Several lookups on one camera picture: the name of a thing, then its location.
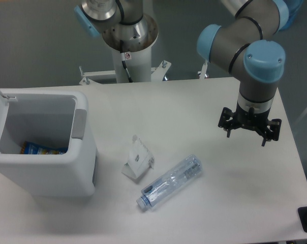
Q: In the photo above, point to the metal clamp lever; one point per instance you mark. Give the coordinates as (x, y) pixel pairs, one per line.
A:
(203, 73)

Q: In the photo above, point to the white paper carton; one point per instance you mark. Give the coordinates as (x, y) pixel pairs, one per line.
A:
(140, 160)

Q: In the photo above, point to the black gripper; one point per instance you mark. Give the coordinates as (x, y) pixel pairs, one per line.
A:
(250, 120)

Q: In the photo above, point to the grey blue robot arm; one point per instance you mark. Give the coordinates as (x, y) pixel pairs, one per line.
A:
(244, 49)

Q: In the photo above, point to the clear plastic bottle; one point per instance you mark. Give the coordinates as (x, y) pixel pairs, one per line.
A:
(169, 182)

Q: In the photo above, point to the blue snack wrapper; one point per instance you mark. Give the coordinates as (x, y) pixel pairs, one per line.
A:
(30, 148)

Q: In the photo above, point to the white trash can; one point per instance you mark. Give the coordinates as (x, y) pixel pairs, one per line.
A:
(54, 119)

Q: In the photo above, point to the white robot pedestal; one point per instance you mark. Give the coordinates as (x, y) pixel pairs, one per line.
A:
(130, 46)

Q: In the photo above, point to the blue plastic bag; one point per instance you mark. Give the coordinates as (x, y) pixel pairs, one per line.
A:
(293, 8)

